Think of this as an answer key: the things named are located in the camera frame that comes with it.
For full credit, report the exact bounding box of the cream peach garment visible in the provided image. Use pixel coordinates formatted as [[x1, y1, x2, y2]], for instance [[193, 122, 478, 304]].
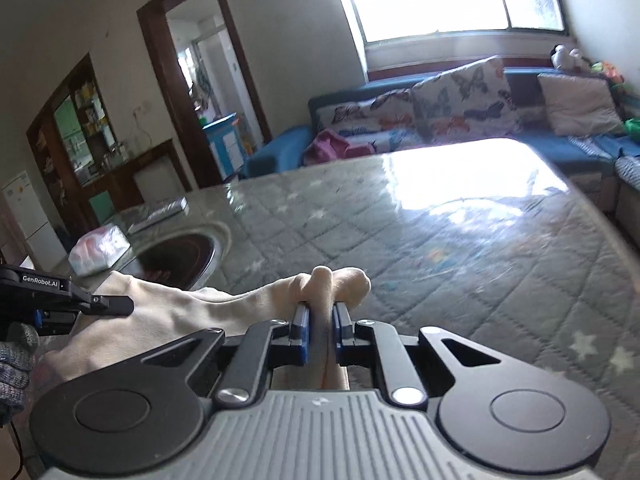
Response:
[[35, 266, 371, 391]]

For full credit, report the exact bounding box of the grey gloved left hand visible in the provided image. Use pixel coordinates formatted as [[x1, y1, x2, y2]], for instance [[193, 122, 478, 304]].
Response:
[[0, 323, 39, 426]]

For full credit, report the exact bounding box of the pink white tissue pack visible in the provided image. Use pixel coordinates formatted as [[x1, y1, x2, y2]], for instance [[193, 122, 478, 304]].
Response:
[[68, 223, 130, 278]]

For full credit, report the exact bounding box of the white refrigerator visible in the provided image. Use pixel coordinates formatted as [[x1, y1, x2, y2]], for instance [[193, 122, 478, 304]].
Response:
[[1, 171, 67, 272]]

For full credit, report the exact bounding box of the black round induction cooktop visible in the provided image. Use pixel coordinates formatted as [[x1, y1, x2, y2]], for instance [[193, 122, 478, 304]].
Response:
[[118, 232, 220, 290]]

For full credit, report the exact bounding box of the grey remote control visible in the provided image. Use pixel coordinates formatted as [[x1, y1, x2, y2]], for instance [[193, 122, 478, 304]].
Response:
[[127, 197, 189, 234]]

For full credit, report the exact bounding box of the dark wooden sideboard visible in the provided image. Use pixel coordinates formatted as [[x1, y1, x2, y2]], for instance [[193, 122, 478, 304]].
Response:
[[26, 55, 192, 240]]

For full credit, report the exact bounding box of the magenta crumpled cloth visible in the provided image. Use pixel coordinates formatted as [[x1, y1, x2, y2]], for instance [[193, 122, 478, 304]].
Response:
[[303, 129, 375, 166]]

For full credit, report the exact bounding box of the blue white small cabinet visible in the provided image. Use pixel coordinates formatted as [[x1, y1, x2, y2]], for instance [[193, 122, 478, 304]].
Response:
[[203, 113, 247, 181]]

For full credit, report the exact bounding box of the butterfly cushion left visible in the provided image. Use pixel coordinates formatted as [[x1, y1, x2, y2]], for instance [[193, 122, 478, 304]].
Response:
[[316, 89, 425, 154]]

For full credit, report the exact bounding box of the butterfly cushion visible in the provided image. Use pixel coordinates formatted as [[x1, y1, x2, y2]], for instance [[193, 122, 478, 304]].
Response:
[[316, 89, 425, 154], [411, 56, 522, 144]]

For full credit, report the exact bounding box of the blue corner sofa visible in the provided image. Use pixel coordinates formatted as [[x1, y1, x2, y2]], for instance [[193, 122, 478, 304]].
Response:
[[241, 58, 639, 240]]

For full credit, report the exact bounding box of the butterfly cushion right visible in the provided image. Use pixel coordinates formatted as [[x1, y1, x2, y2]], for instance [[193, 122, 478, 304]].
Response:
[[411, 56, 522, 144]]

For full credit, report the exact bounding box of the plain beige cushion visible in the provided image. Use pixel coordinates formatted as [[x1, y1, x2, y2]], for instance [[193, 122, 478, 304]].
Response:
[[537, 74, 625, 136]]

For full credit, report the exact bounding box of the panda plush toy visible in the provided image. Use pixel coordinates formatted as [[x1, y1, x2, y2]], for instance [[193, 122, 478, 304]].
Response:
[[550, 44, 591, 72]]

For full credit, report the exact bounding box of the green bowl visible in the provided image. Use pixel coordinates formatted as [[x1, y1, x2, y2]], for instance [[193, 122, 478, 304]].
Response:
[[624, 117, 640, 143]]

